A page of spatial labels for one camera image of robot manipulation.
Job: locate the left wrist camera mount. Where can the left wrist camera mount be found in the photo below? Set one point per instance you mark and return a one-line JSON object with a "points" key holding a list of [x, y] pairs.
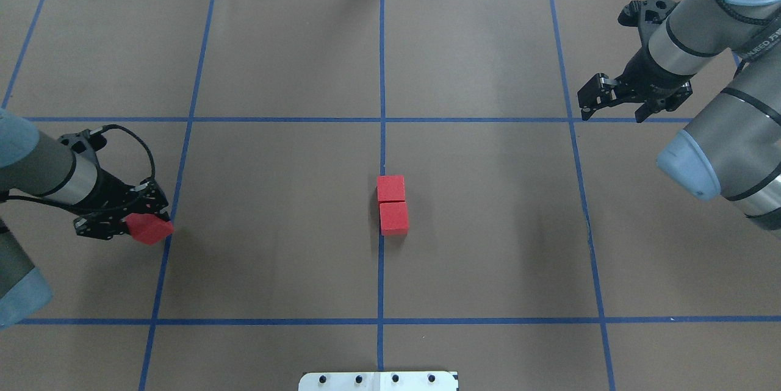
{"points": [[86, 143]]}

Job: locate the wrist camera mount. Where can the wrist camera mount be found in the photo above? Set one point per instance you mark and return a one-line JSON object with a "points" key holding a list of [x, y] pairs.
{"points": [[646, 16], [86, 143]]}

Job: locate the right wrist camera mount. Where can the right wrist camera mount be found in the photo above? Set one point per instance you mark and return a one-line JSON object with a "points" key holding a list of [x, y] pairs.
{"points": [[646, 16]]}

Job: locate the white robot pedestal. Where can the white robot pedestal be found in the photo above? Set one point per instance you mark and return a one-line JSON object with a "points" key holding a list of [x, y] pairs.
{"points": [[380, 380]]}

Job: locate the red block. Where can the red block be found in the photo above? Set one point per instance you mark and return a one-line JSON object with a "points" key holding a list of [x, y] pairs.
{"points": [[394, 219], [390, 189], [149, 228]]}

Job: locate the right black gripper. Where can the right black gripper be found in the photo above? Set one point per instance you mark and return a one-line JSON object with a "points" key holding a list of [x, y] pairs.
{"points": [[647, 71]]}

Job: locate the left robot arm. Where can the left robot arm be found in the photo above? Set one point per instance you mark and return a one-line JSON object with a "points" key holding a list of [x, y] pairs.
{"points": [[65, 173]]}

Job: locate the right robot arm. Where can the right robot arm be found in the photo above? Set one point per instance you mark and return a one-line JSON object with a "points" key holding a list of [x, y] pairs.
{"points": [[729, 149]]}

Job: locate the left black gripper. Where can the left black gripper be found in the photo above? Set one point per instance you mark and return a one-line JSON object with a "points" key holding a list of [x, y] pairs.
{"points": [[111, 194]]}

